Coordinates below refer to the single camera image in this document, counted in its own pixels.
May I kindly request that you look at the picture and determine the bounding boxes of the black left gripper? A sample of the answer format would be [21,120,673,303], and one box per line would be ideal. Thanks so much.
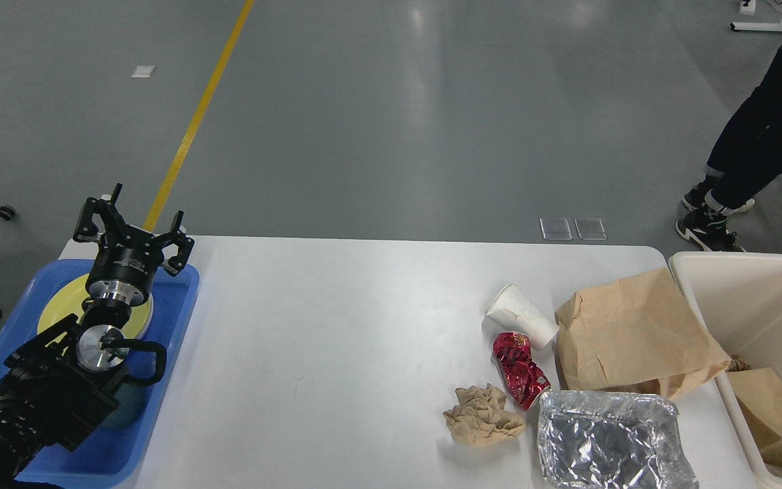
[73,183,193,307]

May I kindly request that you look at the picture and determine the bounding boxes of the yellow plastic plate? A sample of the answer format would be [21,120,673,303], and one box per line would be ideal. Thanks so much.
[36,273,146,338]

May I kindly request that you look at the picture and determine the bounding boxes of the red foil wrapper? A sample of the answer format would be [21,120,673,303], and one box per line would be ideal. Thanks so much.
[491,331,551,410]

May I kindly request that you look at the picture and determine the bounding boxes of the brown paper bag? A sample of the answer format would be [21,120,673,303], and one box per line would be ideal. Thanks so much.
[555,267,730,399]
[726,366,782,468]

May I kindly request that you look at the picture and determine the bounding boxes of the dark teal mug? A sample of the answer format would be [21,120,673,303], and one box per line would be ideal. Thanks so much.
[100,382,148,430]

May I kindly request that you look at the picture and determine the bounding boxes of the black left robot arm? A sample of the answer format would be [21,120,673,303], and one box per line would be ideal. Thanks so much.
[0,185,195,488]

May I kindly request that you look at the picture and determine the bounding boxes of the pale green plate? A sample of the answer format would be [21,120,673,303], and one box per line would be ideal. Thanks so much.
[136,296,154,340]

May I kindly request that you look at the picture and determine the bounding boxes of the blue plastic tray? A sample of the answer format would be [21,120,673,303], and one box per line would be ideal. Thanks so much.
[0,259,200,488]

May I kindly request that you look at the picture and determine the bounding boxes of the crushed white paper cup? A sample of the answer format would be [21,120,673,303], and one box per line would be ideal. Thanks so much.
[485,283,559,350]

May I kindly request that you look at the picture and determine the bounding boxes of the crumpled brown paper ball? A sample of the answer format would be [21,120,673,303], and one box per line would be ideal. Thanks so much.
[443,384,527,448]

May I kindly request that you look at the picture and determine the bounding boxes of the clear floor plate left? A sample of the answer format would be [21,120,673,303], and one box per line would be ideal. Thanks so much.
[539,217,574,241]

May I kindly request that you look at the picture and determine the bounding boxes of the clear floor plate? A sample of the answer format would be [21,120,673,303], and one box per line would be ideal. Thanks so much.
[539,217,574,241]
[574,217,608,241]

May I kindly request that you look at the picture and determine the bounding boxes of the clear floor plate right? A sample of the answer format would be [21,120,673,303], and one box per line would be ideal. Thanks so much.
[574,217,608,241]

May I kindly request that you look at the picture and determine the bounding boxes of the silver foil bag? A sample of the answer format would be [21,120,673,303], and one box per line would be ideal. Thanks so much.
[536,390,699,488]

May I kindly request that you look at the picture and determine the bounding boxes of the white plastic bin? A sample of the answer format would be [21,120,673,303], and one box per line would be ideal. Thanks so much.
[668,251,782,489]

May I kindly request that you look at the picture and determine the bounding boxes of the person in dark trousers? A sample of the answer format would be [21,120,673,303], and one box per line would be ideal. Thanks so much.
[675,43,782,253]

